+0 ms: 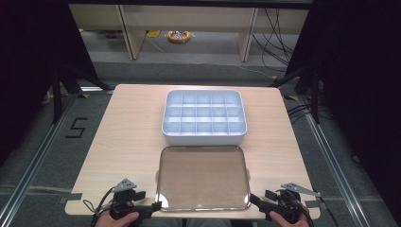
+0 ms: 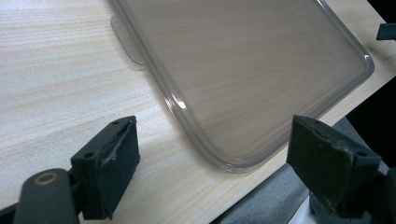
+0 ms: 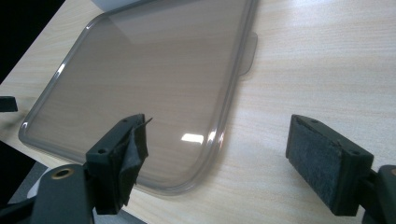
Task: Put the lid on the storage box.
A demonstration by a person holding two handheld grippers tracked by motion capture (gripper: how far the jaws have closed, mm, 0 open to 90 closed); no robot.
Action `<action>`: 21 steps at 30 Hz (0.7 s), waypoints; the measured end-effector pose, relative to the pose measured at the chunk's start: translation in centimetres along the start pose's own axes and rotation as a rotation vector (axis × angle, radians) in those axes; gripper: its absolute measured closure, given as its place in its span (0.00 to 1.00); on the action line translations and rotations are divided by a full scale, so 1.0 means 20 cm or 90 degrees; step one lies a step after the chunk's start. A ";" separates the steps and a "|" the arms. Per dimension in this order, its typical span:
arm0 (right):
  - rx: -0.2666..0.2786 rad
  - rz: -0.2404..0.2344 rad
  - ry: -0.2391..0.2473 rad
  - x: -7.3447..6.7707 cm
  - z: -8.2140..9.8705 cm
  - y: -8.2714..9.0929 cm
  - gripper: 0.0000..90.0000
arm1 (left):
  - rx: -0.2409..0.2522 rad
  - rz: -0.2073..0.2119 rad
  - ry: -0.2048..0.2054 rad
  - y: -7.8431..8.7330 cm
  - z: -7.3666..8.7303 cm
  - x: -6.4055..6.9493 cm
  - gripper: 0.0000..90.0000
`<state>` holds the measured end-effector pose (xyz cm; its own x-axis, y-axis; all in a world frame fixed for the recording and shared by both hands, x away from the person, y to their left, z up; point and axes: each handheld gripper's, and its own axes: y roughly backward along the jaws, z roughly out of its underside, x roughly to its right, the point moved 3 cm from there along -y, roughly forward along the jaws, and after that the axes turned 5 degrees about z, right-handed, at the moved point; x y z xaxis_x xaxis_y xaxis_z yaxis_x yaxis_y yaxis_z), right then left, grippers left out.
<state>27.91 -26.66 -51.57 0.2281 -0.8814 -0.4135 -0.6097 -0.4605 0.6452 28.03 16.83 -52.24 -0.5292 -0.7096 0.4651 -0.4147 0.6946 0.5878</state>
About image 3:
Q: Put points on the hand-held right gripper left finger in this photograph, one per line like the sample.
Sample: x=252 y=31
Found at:
x=106 y=174

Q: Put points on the white box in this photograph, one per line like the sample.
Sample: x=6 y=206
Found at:
x=112 y=3

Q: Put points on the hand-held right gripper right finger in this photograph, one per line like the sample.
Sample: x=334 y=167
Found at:
x=320 y=168

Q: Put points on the transparent grey plastic tray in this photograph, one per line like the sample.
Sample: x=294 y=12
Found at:
x=149 y=87

